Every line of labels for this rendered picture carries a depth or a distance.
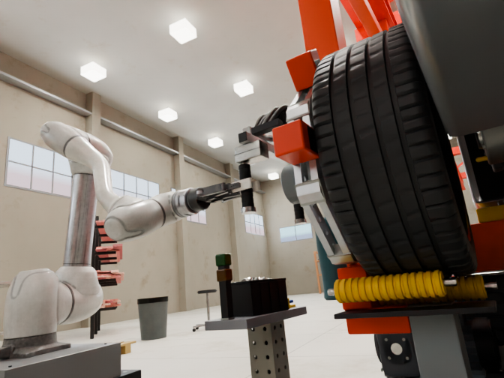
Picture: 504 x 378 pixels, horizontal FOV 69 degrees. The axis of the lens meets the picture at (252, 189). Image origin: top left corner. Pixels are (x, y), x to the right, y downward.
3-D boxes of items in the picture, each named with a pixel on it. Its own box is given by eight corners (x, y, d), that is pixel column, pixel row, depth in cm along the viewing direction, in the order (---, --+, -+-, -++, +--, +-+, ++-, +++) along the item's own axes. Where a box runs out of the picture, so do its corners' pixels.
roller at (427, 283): (458, 296, 76) (451, 268, 78) (325, 304, 91) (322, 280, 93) (460, 294, 81) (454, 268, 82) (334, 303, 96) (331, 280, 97)
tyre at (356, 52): (411, 62, 58) (409, -1, 109) (280, 111, 70) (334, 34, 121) (494, 335, 83) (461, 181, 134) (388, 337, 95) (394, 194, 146)
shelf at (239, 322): (247, 329, 112) (246, 319, 113) (205, 331, 121) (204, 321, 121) (307, 313, 147) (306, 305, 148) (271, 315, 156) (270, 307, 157)
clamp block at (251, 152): (260, 154, 104) (259, 137, 105) (235, 163, 109) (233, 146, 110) (269, 159, 108) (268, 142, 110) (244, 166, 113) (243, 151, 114)
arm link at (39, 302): (-11, 340, 117) (-6, 271, 123) (34, 332, 134) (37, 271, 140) (31, 337, 114) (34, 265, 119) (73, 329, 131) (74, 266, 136)
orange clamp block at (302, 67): (321, 82, 98) (310, 49, 96) (295, 93, 102) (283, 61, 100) (327, 78, 104) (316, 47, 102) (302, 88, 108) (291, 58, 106)
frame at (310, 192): (331, 262, 80) (299, 46, 94) (304, 265, 83) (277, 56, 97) (391, 262, 124) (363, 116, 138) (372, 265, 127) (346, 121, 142)
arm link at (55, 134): (74, 127, 135) (98, 140, 148) (43, 108, 141) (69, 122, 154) (55, 157, 135) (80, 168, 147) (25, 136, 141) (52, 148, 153)
